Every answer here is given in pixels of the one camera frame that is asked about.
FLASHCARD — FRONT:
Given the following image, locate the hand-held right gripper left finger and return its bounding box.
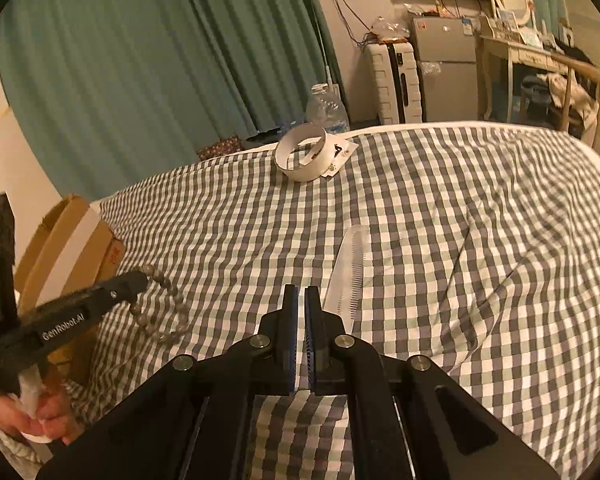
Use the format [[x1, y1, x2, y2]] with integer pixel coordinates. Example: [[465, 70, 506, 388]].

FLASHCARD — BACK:
[[36, 283, 299, 480]]

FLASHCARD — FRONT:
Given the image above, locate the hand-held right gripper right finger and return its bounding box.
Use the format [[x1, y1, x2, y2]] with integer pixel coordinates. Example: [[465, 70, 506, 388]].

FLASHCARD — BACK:
[[304, 285, 561, 480]]

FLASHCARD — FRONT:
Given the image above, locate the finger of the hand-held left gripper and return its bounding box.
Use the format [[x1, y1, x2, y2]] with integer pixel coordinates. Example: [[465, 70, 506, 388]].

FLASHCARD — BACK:
[[92, 270, 150, 316]]

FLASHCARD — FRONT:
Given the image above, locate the grey bead bracelet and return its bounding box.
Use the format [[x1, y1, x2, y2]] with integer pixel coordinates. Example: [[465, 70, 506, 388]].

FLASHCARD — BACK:
[[129, 265, 191, 345]]

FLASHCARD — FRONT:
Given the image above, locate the brown cardboard box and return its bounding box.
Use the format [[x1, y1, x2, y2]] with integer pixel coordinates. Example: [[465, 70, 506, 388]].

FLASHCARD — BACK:
[[14, 194, 127, 387]]

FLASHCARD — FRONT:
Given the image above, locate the clear plastic comb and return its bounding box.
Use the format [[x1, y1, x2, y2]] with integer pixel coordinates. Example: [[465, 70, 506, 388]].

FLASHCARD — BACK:
[[321, 225, 371, 317]]

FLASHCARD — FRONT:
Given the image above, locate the person's left hand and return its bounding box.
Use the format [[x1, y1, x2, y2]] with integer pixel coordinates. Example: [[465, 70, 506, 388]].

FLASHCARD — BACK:
[[0, 380, 84, 446]]

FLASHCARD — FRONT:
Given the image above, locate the white paper wad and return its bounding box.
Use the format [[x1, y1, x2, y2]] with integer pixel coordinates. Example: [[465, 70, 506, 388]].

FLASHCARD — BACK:
[[19, 364, 47, 419]]

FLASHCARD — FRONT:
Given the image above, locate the dark patterned cloth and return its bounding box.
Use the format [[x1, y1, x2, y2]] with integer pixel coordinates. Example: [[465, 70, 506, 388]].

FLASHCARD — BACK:
[[197, 135, 244, 162]]

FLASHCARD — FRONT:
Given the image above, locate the white printed card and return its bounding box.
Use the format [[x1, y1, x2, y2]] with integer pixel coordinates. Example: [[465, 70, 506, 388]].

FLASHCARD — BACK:
[[322, 132, 357, 179]]

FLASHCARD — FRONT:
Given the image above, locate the large clear water jug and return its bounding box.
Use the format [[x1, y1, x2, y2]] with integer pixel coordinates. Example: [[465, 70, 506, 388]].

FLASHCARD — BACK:
[[305, 82, 351, 135]]

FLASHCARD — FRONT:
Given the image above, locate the green curtain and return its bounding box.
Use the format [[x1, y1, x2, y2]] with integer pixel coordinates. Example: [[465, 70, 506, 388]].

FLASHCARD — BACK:
[[0, 0, 352, 202]]

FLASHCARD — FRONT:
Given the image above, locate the white ribbed suitcase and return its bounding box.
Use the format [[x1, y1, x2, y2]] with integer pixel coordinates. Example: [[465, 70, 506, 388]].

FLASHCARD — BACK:
[[362, 42, 426, 125]]

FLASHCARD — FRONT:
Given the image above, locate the grey small fridge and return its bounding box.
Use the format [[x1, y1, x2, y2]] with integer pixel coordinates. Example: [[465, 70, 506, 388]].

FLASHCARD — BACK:
[[410, 14, 481, 122]]

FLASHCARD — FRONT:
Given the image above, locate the clear plastic bag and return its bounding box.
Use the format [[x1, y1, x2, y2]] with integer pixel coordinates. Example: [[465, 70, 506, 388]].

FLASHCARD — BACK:
[[369, 14, 411, 44]]

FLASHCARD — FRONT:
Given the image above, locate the cream dressing table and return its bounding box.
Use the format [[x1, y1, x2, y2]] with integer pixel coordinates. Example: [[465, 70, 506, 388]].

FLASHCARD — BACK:
[[477, 29, 600, 132]]

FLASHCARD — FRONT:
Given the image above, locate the wooden chair with clothes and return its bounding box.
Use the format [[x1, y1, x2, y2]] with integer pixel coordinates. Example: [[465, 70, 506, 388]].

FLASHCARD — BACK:
[[534, 56, 600, 142]]

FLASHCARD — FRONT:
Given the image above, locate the white tape ring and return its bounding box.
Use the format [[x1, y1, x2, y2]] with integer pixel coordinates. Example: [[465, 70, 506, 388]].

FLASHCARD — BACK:
[[273, 123, 335, 183]]

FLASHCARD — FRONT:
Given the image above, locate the thin wall cable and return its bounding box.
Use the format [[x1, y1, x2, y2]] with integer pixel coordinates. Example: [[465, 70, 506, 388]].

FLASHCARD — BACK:
[[332, 0, 377, 47]]

